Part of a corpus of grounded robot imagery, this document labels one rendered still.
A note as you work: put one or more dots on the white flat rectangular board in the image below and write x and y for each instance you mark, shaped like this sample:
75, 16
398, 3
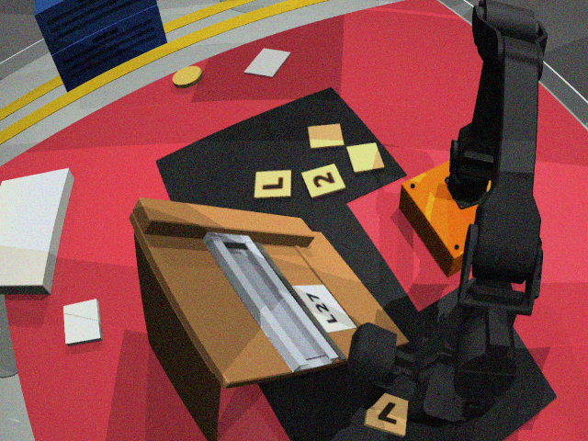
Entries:
32, 213

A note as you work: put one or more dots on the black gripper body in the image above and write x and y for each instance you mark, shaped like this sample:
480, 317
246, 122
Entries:
373, 354

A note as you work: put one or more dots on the white square tile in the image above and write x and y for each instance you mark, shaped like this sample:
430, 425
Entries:
82, 323

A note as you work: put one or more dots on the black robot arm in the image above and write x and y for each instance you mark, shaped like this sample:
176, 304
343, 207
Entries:
503, 245

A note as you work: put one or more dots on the yellow flat disc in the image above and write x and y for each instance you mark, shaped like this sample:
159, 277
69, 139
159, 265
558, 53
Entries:
187, 77

